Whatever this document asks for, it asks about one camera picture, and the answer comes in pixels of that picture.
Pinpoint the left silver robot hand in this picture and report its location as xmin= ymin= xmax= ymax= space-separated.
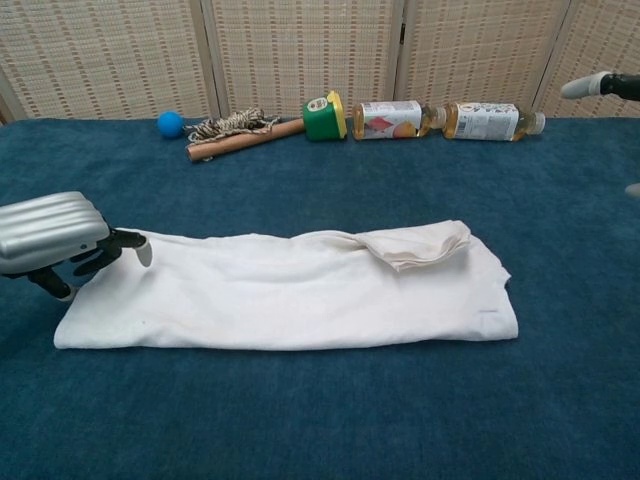
xmin=0 ymin=191 xmax=153 ymax=303

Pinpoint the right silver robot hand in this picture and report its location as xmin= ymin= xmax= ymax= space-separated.
xmin=560 ymin=70 xmax=640 ymax=200

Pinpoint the white T-shirt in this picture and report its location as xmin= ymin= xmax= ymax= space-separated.
xmin=53 ymin=218 xmax=519 ymax=352

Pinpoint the woven folding screen panel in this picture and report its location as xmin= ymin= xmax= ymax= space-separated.
xmin=532 ymin=0 xmax=640 ymax=119
xmin=0 ymin=0 xmax=221 ymax=121
xmin=394 ymin=0 xmax=576 ymax=119
xmin=202 ymin=0 xmax=406 ymax=121

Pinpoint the tea bottle with white label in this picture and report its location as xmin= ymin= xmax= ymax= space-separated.
xmin=442 ymin=101 xmax=547 ymax=143

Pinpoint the blue ball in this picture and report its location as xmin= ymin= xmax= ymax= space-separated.
xmin=157 ymin=110 xmax=182 ymax=138

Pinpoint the wooden stick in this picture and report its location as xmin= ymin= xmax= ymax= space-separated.
xmin=186 ymin=118 xmax=306 ymax=164

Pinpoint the tea bottle with fruit label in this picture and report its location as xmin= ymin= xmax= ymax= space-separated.
xmin=351 ymin=99 xmax=447 ymax=142

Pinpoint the blue table cover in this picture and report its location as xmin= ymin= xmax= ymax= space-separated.
xmin=0 ymin=117 xmax=640 ymax=480

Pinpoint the green container with yellow lid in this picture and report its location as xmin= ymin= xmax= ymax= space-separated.
xmin=302 ymin=90 xmax=348 ymax=143

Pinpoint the beige brown rope bundle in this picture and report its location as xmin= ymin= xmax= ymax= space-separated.
xmin=182 ymin=107 xmax=282 ymax=143

